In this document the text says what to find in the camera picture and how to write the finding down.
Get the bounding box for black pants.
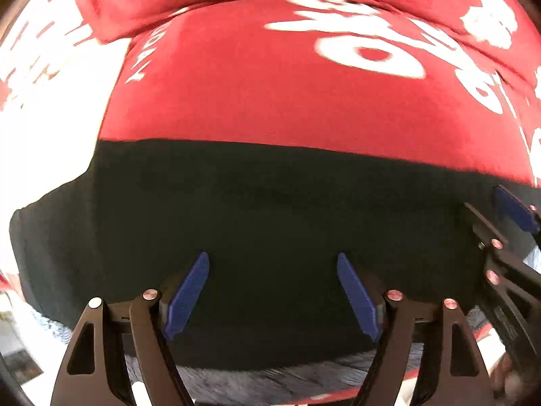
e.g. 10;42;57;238
8;136;541;370

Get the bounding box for person's right hand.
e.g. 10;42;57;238
490;353;526;405

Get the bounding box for grey blue folded garment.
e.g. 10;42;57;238
39;316;498;406

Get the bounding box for red blanket white characters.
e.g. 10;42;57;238
100;0;540;186

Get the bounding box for white bed sheet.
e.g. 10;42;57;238
1;0;129;274

